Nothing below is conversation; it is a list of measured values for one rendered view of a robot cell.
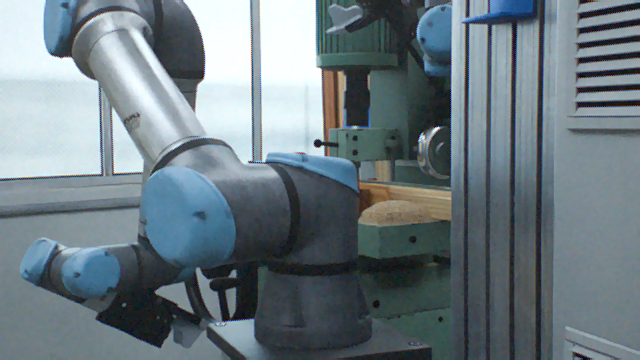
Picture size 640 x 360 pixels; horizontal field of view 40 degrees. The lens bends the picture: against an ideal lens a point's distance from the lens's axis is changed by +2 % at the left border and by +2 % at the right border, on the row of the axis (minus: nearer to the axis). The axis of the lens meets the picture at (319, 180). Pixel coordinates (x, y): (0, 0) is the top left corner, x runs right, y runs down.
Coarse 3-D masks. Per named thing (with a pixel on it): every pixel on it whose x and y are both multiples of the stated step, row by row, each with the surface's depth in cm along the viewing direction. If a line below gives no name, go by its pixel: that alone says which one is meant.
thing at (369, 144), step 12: (336, 132) 185; (348, 132) 182; (360, 132) 184; (372, 132) 186; (384, 132) 187; (396, 132) 189; (348, 144) 182; (360, 144) 184; (372, 144) 186; (384, 144) 188; (336, 156) 186; (348, 156) 183; (360, 156) 184; (372, 156) 186; (384, 156) 188; (396, 156) 190
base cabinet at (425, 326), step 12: (420, 312) 172; (432, 312) 173; (444, 312) 175; (396, 324) 168; (408, 324) 170; (420, 324) 172; (432, 324) 173; (444, 324) 175; (420, 336) 172; (432, 336) 174; (444, 336) 175; (444, 348) 176
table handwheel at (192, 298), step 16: (208, 272) 168; (224, 272) 169; (192, 288) 179; (240, 288) 160; (192, 304) 178; (224, 304) 168; (240, 304) 160; (208, 320) 173; (224, 320) 168; (240, 320) 162
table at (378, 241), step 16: (368, 224) 158; (400, 224) 158; (416, 224) 160; (432, 224) 162; (448, 224) 164; (368, 240) 158; (384, 240) 156; (400, 240) 158; (416, 240) 160; (432, 240) 162; (448, 240) 164; (368, 256) 158; (384, 256) 156; (400, 256) 158
